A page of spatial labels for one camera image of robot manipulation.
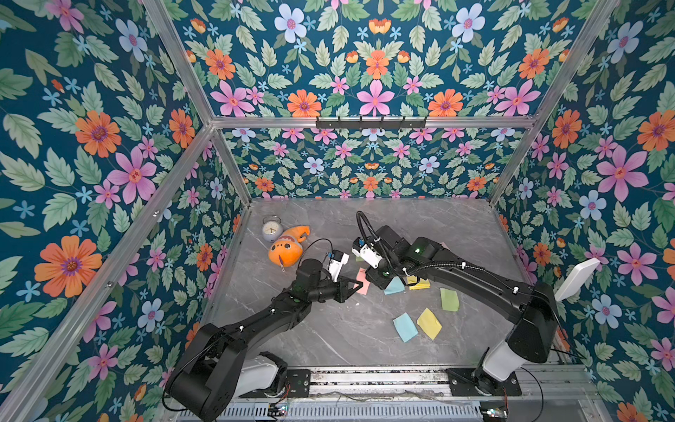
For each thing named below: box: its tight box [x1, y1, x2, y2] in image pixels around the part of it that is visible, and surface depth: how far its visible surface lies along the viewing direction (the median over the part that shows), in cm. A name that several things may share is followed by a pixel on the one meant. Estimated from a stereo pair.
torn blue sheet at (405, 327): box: [392, 312, 419, 343], surface depth 86 cm
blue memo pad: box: [383, 276, 406, 296], surface depth 92 cm
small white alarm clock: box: [261, 213, 284, 242], surface depth 107 cm
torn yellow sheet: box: [416, 307, 443, 341], surface depth 86 cm
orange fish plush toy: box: [268, 225, 311, 272], surface depth 95 cm
